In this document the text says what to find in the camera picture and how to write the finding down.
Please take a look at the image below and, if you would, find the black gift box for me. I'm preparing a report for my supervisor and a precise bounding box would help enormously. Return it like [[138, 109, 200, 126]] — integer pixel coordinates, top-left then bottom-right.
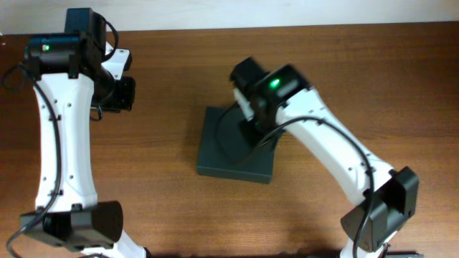
[[197, 106, 275, 184]]

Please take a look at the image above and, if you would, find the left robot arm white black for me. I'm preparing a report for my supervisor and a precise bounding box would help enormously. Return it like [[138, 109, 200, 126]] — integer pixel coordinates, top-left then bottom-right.
[[20, 32, 149, 257]]

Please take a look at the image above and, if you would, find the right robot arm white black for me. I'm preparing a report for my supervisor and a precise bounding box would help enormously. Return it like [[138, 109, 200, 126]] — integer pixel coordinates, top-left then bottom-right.
[[230, 58, 420, 257]]

